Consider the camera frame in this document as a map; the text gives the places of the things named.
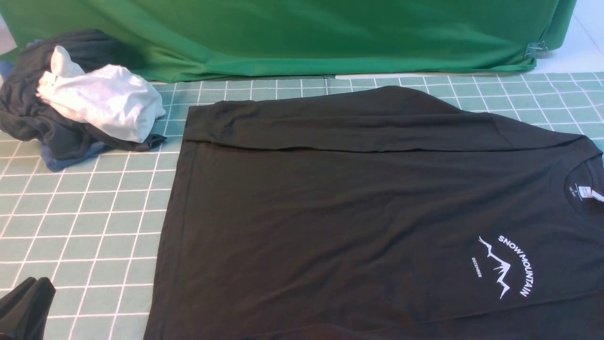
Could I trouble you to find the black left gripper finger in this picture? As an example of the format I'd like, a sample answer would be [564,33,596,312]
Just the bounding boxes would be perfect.
[0,277,56,340]

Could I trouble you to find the dark gray crumpled garment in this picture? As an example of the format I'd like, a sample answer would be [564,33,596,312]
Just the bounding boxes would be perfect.
[0,29,166,160]

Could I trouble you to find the green checkered table mat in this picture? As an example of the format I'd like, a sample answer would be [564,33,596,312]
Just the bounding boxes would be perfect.
[0,72,603,340]

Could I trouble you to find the blue crumpled garment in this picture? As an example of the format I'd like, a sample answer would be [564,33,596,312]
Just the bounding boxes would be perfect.
[1,41,97,162]

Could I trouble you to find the green backdrop cloth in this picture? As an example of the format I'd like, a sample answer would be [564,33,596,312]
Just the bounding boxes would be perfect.
[1,0,576,83]

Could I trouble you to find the dark gray long-sleeved shirt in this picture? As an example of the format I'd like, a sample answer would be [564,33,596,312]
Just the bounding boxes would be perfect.
[143,86,604,340]

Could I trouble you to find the white crumpled garment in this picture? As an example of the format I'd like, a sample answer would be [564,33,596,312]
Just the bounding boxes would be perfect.
[37,46,166,144]

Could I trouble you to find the silver binder clip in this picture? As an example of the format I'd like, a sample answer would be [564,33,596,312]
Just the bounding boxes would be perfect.
[524,41,549,60]

